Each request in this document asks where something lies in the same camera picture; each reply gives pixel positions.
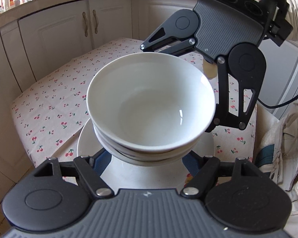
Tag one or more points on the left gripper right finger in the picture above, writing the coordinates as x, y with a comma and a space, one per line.
204, 171

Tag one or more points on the white kitchen base cabinets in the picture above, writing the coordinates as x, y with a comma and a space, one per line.
37, 42

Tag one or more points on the cherry print tablecloth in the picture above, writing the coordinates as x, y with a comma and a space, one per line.
50, 115

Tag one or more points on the white plate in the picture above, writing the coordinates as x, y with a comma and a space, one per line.
118, 174

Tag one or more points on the pink-flower white bowl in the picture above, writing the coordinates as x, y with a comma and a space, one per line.
151, 102

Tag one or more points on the white floral bowl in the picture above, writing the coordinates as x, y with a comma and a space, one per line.
148, 160

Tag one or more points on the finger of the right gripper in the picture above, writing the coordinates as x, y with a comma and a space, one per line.
182, 48
222, 116

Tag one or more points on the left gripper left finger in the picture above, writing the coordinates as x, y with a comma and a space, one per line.
89, 170

